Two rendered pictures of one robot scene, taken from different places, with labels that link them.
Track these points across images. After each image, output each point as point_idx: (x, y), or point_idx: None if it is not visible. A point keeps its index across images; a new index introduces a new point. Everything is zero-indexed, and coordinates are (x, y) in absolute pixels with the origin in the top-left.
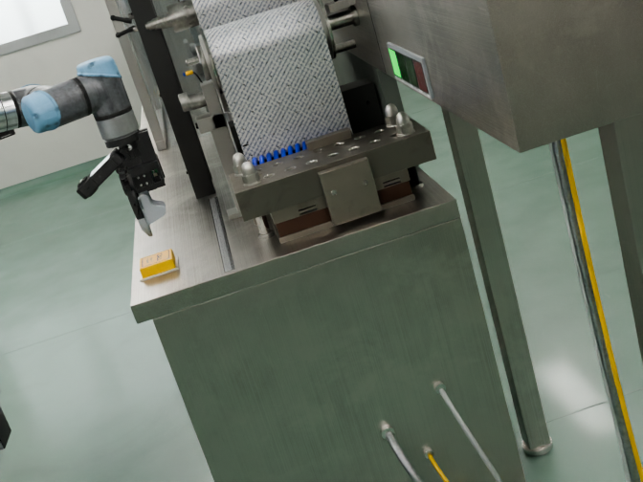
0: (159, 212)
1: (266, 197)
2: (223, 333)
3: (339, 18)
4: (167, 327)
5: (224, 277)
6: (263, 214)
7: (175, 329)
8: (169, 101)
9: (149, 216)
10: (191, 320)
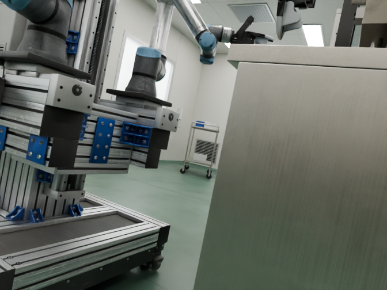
0: (295, 18)
1: None
2: (285, 99)
3: None
4: (246, 73)
5: (315, 48)
6: (384, 22)
7: (250, 77)
8: (340, 37)
9: (286, 19)
10: (266, 76)
